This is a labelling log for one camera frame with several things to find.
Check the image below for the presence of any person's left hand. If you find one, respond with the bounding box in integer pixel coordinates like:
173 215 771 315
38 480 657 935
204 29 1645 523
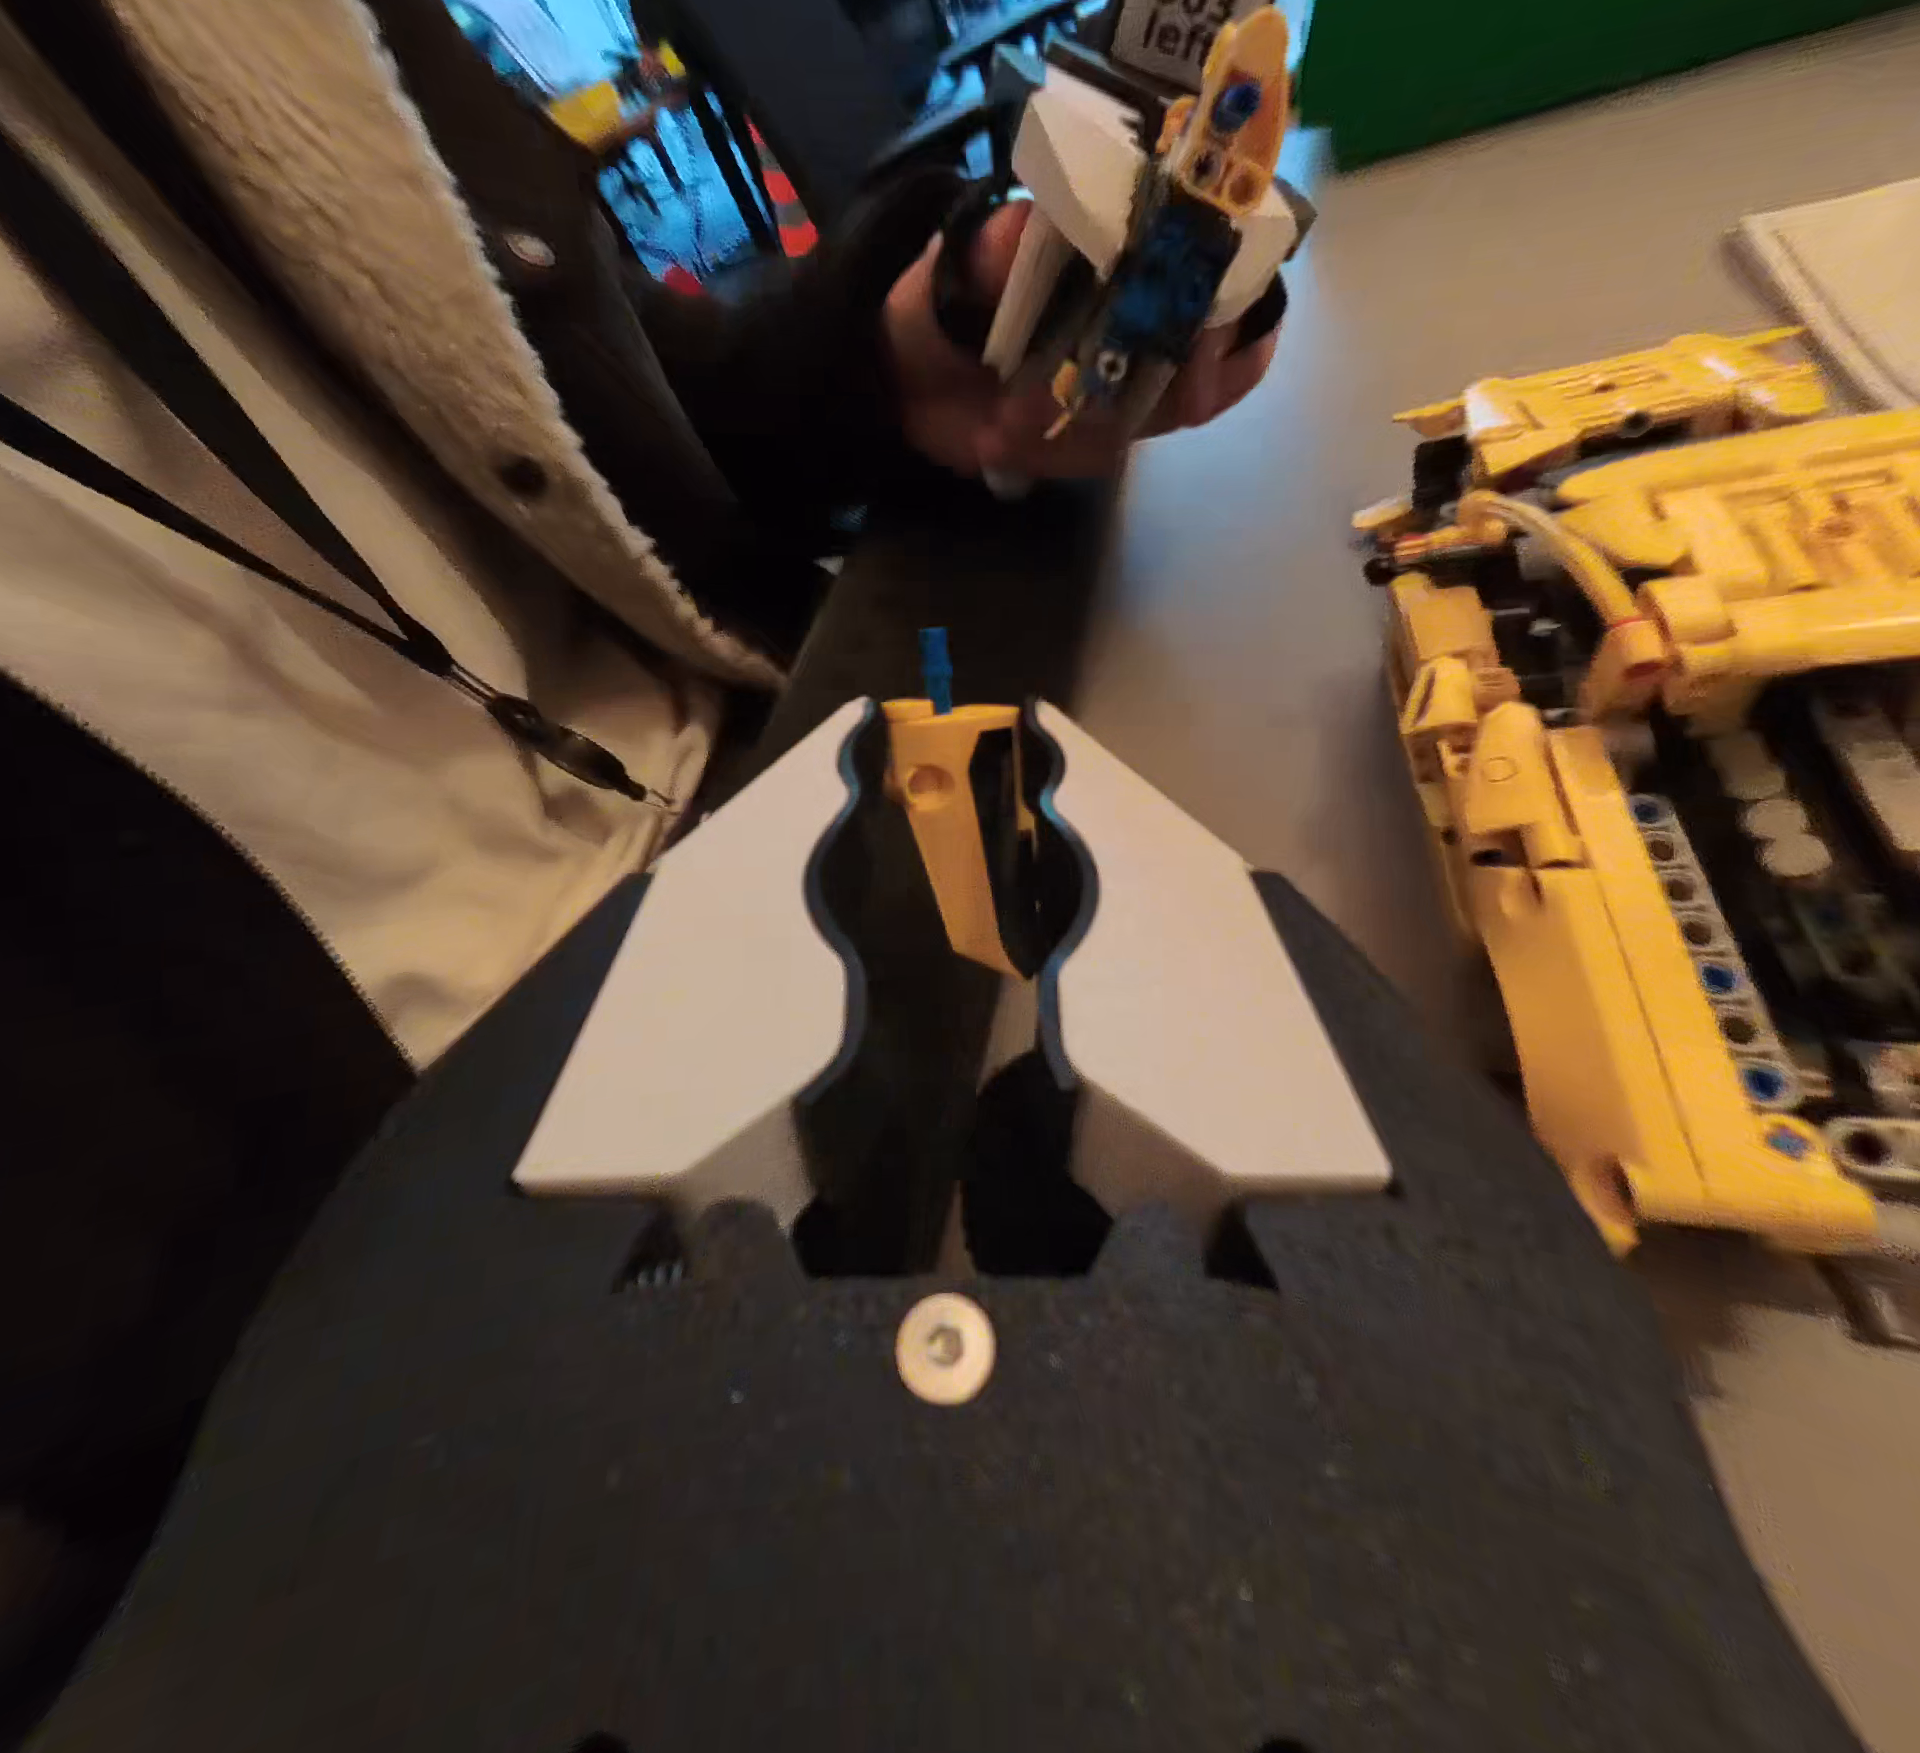
883 198 1288 498

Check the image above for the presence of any grey desk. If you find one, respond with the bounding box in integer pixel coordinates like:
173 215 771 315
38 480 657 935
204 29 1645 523
1049 11 1920 1753

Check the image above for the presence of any yellow toy brick car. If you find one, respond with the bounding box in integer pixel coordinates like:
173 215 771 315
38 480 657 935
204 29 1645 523
1350 326 1920 1349

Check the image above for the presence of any yellow brick beam with pin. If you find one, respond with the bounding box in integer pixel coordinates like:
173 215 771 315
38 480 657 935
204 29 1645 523
878 626 1084 980

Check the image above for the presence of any orange traffic cone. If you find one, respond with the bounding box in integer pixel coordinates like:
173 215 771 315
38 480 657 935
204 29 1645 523
749 124 821 262

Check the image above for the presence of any open instruction booklet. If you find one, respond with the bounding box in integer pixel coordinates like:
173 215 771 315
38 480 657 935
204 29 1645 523
1734 182 1920 413

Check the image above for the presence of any black perforated panel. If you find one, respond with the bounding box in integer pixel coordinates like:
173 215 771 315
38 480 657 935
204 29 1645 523
721 477 1127 809

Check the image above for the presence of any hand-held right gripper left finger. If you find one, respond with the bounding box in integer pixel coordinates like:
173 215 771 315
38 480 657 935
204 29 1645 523
513 696 878 1209

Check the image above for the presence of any black lanyard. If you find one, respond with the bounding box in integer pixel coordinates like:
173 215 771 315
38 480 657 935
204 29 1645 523
0 132 676 809

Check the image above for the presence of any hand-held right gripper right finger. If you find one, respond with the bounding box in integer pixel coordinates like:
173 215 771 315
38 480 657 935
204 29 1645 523
1028 700 1396 1214

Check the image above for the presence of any person's white shirt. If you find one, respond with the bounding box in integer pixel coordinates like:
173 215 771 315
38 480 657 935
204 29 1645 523
0 27 724 1065

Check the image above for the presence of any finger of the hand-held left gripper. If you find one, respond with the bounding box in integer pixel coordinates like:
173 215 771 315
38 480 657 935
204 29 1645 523
1205 177 1311 325
1009 76 1161 272

